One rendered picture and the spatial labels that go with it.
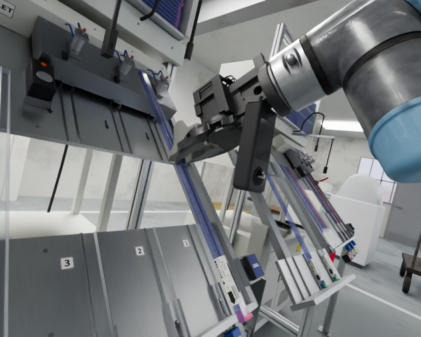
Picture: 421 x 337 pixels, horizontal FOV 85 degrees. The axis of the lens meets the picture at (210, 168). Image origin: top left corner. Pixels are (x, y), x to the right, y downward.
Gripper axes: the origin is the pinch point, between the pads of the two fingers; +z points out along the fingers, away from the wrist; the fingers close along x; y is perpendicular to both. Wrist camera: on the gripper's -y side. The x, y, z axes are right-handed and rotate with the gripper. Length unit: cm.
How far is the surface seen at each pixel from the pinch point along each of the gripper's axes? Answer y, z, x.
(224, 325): -27.6, 3.3, -7.5
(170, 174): 148, 310, -294
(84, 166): 32, 76, -18
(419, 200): -10, -83, -873
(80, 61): 27.2, 13.7, 9.9
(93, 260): -13.3, 9.3, 10.8
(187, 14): 59, 4, -20
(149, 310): -21.8, 7.1, 4.1
